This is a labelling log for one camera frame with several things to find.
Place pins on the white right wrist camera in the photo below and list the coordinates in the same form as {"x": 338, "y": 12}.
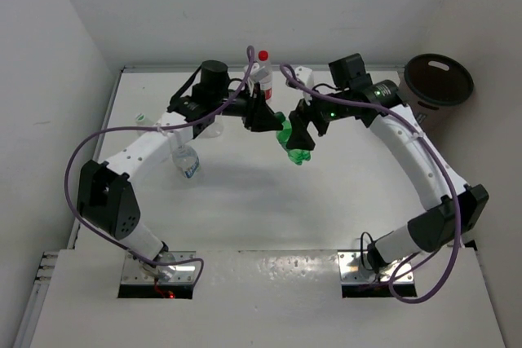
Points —
{"x": 303, "y": 75}

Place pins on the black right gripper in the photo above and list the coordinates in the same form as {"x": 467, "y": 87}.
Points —
{"x": 299, "y": 118}

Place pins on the blue cap clear bottle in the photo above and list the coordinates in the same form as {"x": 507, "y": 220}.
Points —
{"x": 214, "y": 130}

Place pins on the brown bin black rim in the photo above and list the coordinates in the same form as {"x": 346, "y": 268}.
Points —
{"x": 434, "y": 86}

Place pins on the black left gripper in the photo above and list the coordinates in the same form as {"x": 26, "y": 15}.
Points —
{"x": 258, "y": 116}

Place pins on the green label clear bottle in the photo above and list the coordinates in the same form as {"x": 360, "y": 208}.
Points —
{"x": 142, "y": 120}

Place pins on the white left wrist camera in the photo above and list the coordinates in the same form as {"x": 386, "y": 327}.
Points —
{"x": 259, "y": 74}

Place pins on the red cap labelled bottle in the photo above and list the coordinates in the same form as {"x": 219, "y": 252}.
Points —
{"x": 266, "y": 88}

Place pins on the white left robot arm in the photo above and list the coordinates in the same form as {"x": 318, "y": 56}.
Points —
{"x": 106, "y": 199}

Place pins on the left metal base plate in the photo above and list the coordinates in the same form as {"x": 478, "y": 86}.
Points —
{"x": 135, "y": 273}

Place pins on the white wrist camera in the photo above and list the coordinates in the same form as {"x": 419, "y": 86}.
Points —
{"x": 303, "y": 75}
{"x": 259, "y": 74}

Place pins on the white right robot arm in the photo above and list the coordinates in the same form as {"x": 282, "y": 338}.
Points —
{"x": 452, "y": 206}

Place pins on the blue label clear bottle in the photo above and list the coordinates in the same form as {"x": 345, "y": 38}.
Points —
{"x": 186, "y": 161}

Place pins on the green plastic bottle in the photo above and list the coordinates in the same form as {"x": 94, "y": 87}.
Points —
{"x": 284, "y": 137}

